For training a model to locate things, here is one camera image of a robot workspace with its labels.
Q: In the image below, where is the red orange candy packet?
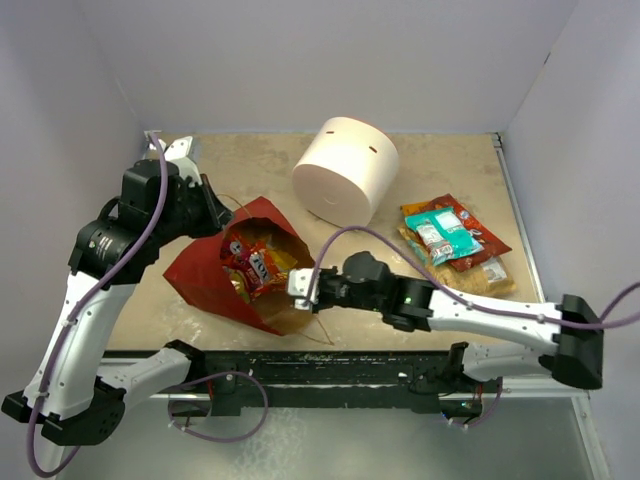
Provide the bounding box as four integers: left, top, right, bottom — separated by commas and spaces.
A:
220, 233, 298, 303

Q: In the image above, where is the teal white snack packet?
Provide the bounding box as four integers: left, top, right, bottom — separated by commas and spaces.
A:
404, 207, 484, 266

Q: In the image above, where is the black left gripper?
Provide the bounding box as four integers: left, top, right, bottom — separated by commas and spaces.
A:
153, 173, 235, 246

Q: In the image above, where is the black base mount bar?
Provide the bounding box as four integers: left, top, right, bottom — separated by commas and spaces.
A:
147, 339, 506, 419

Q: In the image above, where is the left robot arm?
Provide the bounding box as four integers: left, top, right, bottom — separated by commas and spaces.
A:
1, 158, 233, 446

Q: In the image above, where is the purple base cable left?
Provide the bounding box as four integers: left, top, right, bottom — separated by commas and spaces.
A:
167, 370, 271, 444

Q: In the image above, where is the tan snack bag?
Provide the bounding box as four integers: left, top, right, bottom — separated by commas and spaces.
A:
397, 224, 516, 297

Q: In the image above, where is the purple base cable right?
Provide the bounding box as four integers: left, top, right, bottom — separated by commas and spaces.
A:
444, 384, 504, 430

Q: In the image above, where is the orange kettle chips bag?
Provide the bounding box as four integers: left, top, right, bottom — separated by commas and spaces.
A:
400, 201, 431, 217

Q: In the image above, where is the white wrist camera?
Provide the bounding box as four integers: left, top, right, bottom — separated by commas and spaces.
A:
159, 136, 200, 183
286, 268, 319, 312

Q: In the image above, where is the white cylindrical bin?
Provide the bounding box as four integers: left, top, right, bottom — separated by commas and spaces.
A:
292, 117, 400, 227

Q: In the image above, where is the red paper bag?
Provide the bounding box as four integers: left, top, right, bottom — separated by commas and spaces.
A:
164, 197, 315, 336

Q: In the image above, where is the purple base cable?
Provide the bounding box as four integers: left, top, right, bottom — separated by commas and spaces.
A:
444, 384, 504, 430
167, 370, 271, 444

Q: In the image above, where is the red white snack packet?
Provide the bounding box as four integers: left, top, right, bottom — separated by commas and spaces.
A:
426, 194, 512, 272

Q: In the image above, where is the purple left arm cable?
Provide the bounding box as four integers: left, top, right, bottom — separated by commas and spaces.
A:
25, 132, 169, 476

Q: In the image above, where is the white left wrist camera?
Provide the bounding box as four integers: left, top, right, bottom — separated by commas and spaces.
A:
159, 136, 200, 183

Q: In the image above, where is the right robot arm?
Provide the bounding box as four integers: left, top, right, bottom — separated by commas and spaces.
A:
291, 251, 604, 391

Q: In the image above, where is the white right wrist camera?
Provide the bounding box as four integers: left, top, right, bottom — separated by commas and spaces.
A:
286, 268, 319, 312

